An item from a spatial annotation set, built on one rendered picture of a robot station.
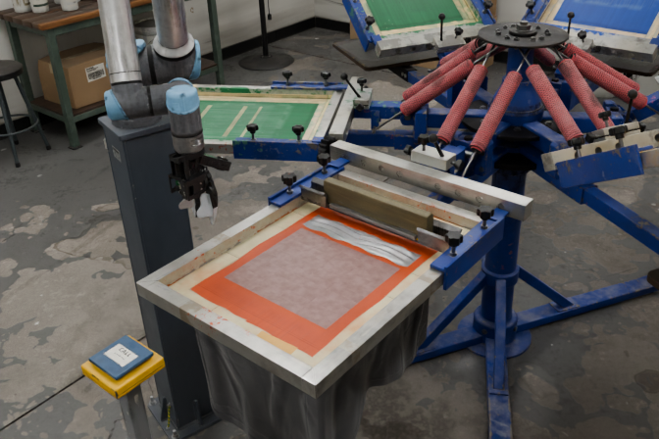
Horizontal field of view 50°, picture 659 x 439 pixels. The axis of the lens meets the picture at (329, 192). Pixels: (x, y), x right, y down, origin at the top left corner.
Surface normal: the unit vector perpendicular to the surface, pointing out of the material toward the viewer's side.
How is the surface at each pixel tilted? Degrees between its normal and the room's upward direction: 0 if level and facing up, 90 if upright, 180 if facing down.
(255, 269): 0
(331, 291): 0
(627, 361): 0
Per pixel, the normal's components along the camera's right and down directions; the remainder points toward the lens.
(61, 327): -0.04, -0.88
